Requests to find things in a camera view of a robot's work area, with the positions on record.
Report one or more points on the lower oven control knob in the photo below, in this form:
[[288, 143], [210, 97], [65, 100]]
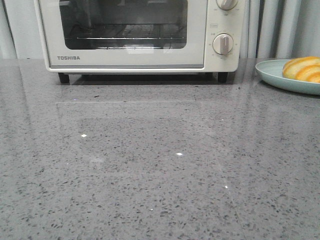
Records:
[[223, 44]]

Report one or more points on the glass oven door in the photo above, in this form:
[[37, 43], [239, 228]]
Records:
[[57, 17]]

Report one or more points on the oven control knob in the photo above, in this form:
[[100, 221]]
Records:
[[226, 4], [223, 44]]

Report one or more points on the striped croissant bread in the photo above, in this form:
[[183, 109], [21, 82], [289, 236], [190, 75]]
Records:
[[305, 69]]

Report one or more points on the upper oven control knob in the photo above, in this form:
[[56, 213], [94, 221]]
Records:
[[226, 4]]

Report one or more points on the light green plate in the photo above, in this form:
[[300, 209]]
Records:
[[271, 72]]

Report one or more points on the white Toshiba toaster oven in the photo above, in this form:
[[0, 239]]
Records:
[[218, 22]]

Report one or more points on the wire oven rack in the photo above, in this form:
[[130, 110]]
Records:
[[127, 32]]

